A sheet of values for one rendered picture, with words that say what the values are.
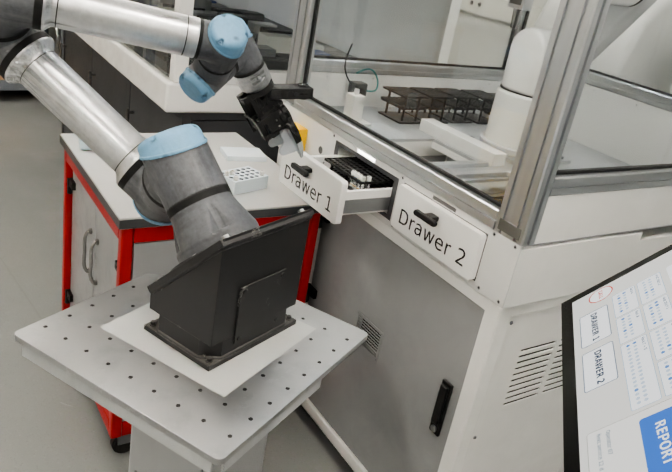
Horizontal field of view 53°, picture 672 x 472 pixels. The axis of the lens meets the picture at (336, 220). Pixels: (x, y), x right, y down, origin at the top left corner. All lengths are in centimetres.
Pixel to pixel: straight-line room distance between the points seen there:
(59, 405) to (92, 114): 119
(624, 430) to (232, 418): 56
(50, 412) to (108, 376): 114
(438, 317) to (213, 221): 69
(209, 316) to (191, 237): 13
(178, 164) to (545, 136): 68
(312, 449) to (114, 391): 117
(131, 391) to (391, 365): 87
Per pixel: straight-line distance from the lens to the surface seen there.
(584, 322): 108
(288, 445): 220
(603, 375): 93
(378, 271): 180
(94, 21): 130
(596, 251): 163
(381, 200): 169
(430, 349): 168
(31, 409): 230
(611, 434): 83
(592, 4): 132
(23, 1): 129
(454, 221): 151
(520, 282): 147
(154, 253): 175
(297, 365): 121
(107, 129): 133
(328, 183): 163
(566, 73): 134
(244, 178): 188
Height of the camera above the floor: 145
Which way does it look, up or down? 23 degrees down
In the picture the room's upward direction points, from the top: 11 degrees clockwise
